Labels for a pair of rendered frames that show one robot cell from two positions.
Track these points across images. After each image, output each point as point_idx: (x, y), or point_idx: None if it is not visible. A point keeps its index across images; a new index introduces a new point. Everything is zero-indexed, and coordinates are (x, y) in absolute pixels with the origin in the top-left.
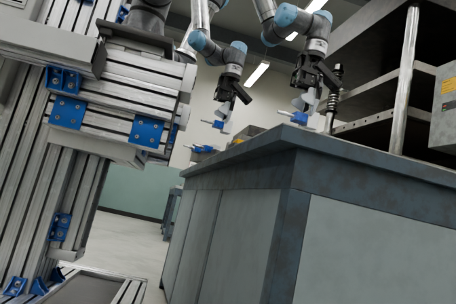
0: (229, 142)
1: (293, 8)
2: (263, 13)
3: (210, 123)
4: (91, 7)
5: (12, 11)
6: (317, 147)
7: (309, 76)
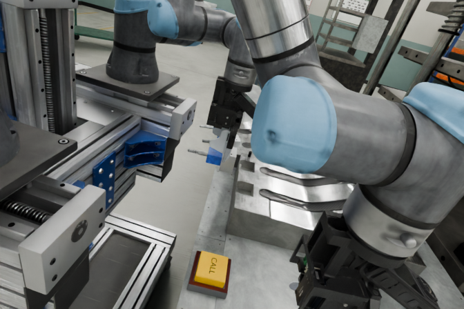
0: (240, 160)
1: (314, 134)
2: (250, 41)
3: (203, 155)
4: None
5: None
6: None
7: (335, 302)
